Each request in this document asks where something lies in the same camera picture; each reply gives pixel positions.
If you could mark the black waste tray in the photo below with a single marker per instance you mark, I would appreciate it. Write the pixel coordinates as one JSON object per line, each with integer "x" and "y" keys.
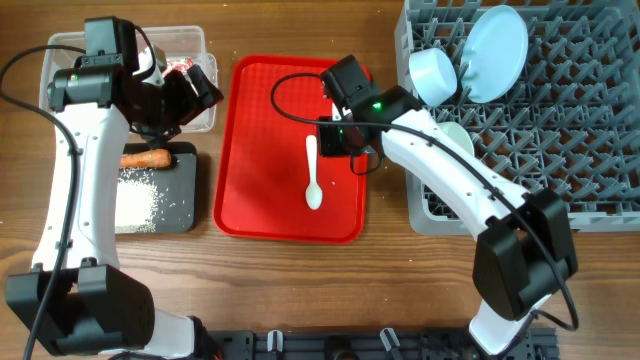
{"x": 184, "y": 170}

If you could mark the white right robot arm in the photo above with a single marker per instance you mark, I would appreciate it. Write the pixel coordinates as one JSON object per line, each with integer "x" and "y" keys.
{"x": 524, "y": 251}

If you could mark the grey dishwasher rack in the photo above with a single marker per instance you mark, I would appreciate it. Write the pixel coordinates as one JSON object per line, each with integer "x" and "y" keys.
{"x": 570, "y": 123}

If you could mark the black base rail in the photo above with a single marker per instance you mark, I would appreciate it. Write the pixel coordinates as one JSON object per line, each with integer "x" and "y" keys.
{"x": 387, "y": 344}

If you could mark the light blue bowl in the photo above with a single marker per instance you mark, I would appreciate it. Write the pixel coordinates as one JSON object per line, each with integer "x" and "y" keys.
{"x": 433, "y": 76}

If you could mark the mint green bowl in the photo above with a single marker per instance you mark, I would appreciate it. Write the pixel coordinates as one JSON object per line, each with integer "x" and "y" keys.
{"x": 459, "y": 135}

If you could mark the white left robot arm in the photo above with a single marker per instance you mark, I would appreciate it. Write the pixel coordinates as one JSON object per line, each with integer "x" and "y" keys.
{"x": 75, "y": 299}

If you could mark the white rice grains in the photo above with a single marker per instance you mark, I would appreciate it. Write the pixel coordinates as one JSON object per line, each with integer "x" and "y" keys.
{"x": 149, "y": 201}

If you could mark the red snack wrapper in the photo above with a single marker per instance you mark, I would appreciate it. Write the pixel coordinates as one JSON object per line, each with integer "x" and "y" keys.
{"x": 181, "y": 64}

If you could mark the large light blue plate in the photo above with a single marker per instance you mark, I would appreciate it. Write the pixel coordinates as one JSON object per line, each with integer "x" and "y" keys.
{"x": 495, "y": 52}

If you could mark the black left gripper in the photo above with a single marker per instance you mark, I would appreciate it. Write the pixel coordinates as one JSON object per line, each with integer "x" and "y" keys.
{"x": 179, "y": 83}

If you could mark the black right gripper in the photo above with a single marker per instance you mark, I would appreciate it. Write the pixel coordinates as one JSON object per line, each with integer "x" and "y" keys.
{"x": 328, "y": 148}

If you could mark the red plastic tray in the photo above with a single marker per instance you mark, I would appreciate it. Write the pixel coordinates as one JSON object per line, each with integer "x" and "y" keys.
{"x": 263, "y": 170}

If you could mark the white plastic spoon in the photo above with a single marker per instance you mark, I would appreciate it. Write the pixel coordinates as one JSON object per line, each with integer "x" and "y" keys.
{"x": 313, "y": 192}

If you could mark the orange carrot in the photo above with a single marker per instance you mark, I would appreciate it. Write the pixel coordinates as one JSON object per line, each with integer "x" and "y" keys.
{"x": 159, "y": 158}

